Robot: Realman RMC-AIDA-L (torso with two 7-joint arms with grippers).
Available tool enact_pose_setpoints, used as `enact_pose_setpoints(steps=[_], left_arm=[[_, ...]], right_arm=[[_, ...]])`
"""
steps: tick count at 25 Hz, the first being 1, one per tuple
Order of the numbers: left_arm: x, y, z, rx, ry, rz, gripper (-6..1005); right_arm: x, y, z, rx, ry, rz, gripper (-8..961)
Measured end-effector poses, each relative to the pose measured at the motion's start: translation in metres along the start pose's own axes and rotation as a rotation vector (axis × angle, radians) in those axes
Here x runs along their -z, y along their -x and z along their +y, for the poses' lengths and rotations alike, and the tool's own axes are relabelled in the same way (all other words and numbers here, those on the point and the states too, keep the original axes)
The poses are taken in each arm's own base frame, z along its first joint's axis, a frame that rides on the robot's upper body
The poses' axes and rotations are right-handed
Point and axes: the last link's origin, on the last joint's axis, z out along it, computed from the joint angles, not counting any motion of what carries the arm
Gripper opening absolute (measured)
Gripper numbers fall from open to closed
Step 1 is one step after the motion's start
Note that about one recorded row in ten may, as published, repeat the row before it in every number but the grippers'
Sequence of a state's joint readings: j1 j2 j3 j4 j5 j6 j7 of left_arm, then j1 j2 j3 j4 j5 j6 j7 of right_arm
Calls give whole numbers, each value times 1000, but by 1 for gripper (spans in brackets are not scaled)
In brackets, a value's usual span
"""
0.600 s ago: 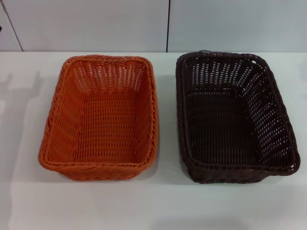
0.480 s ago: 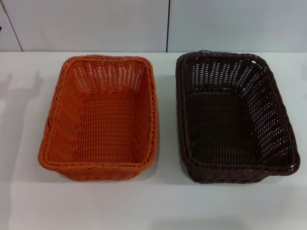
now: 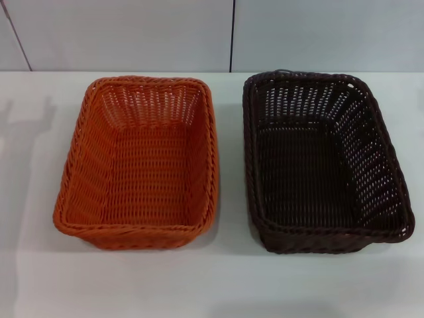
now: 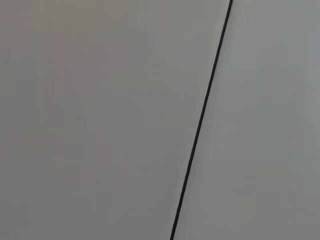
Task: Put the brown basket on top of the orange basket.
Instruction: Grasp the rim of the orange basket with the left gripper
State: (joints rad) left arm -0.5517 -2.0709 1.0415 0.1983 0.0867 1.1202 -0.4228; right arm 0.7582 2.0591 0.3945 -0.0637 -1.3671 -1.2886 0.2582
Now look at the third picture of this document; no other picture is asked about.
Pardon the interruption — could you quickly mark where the dark brown woven basket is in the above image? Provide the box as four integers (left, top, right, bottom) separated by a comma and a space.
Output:
242, 68, 417, 255

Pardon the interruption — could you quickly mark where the orange woven plastic basket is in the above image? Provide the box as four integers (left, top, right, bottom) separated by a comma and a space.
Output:
52, 76, 221, 252

